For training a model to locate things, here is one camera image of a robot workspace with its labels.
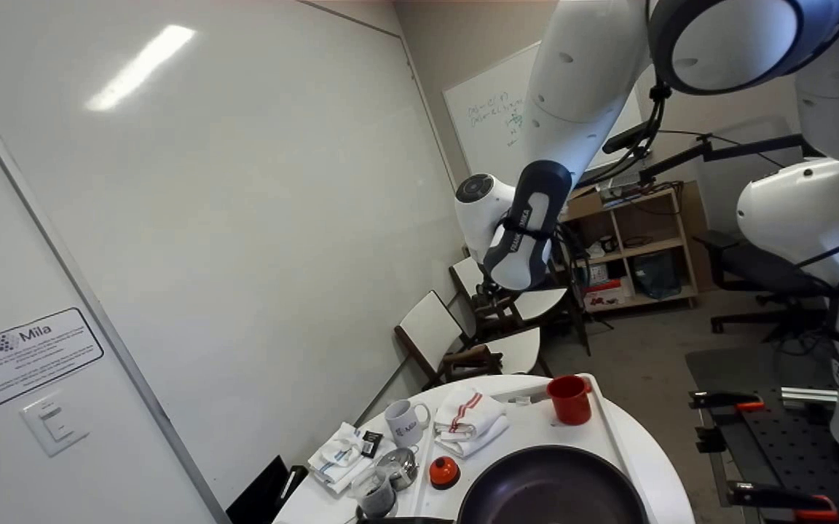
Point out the white ceramic mug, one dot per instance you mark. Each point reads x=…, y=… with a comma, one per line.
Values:
x=406, y=424

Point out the white round table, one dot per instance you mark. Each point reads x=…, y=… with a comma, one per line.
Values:
x=667, y=485

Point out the small metal bowl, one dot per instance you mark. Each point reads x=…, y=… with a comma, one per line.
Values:
x=398, y=466

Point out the white wall sign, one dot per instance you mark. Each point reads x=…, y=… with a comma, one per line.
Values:
x=28, y=357

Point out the white towel with red stripes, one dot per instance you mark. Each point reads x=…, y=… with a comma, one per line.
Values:
x=473, y=421

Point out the silver metal bar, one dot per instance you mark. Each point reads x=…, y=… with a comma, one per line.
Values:
x=807, y=395

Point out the wall whiteboard with writing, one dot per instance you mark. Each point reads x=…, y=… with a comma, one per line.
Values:
x=488, y=119

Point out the black office chair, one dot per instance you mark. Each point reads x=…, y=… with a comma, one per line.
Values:
x=759, y=267

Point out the black orange bar clamp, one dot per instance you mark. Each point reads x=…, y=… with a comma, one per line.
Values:
x=720, y=399
x=769, y=497

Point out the wooden shelf unit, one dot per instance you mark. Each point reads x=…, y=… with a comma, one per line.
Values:
x=634, y=242

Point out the small black block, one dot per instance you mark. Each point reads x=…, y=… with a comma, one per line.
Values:
x=711, y=442

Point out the black bag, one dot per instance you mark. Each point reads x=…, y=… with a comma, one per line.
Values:
x=654, y=276

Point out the large white wall board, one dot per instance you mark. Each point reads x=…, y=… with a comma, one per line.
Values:
x=246, y=242

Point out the black frying pan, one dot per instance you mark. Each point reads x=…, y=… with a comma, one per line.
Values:
x=551, y=490

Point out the red mug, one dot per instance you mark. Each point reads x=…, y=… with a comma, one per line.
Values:
x=568, y=399

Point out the black box at wall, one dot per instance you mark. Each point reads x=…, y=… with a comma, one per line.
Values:
x=264, y=497

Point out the black perforated robot table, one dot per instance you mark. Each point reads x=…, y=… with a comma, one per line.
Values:
x=787, y=448

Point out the small grey cup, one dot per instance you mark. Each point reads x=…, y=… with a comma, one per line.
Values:
x=376, y=498

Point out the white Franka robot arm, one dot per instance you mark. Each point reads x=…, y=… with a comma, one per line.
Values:
x=584, y=69

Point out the white light switch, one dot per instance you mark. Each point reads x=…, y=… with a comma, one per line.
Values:
x=53, y=424

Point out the small orange round shaker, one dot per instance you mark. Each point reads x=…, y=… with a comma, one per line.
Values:
x=444, y=474

